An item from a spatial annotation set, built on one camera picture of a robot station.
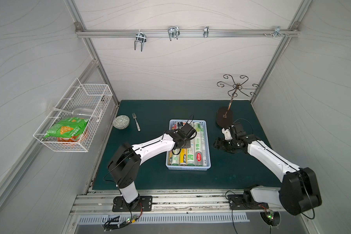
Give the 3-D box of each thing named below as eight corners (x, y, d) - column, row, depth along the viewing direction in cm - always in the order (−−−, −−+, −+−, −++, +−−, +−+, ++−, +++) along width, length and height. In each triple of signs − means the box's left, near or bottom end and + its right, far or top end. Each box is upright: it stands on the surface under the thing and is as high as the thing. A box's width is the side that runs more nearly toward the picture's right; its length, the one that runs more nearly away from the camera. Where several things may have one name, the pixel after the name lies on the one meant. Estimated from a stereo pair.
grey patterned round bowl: (113, 129, 104) (111, 126, 101) (117, 118, 111) (115, 115, 107) (128, 129, 104) (126, 126, 101) (131, 118, 111) (130, 115, 107)
